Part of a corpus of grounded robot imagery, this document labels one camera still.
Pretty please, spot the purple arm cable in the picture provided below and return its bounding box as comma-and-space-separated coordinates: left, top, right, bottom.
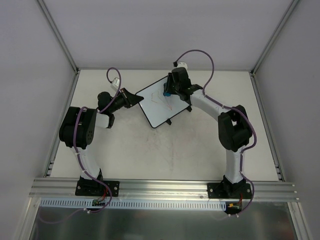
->
38, 66, 122, 224
174, 49, 258, 218

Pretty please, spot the aluminium frame post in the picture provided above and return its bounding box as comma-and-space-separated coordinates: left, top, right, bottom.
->
250, 0, 301, 76
35, 0, 79, 74

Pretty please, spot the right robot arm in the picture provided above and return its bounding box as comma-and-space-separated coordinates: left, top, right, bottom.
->
163, 67, 257, 199

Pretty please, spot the blue whiteboard eraser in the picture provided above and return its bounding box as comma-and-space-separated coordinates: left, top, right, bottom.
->
163, 83, 172, 97

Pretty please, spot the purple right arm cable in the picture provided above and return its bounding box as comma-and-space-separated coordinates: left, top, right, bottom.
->
174, 49, 258, 218

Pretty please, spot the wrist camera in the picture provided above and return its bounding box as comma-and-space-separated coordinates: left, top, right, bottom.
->
173, 61, 188, 70
111, 77, 121, 92

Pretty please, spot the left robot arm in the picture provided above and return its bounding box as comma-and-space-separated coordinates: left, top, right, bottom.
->
59, 88, 144, 195

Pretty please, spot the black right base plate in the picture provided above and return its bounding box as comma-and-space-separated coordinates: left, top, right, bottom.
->
206, 182, 252, 200

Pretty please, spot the left aluminium frame post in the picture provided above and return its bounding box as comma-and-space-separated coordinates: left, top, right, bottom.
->
35, 0, 79, 74

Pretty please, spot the aluminium front rail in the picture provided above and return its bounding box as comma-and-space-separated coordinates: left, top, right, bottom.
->
28, 177, 300, 202

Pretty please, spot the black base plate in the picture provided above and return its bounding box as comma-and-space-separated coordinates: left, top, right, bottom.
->
206, 182, 252, 200
75, 178, 120, 197

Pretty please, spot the right aluminium frame post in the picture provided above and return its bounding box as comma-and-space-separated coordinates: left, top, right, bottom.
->
250, 0, 301, 76

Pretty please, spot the white whiteboard black frame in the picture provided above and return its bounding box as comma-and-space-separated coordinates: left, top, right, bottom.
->
136, 77, 190, 129

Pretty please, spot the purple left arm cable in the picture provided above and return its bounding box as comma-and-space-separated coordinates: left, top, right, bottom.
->
38, 66, 122, 224

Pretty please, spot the white slotted cable duct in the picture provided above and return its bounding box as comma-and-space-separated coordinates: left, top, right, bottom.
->
39, 197, 227, 211

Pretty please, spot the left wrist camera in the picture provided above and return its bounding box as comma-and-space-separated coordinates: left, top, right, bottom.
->
111, 77, 121, 92

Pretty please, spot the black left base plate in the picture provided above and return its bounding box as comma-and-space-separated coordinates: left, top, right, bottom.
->
75, 178, 120, 197

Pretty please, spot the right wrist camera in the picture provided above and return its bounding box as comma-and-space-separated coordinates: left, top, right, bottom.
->
173, 61, 188, 70

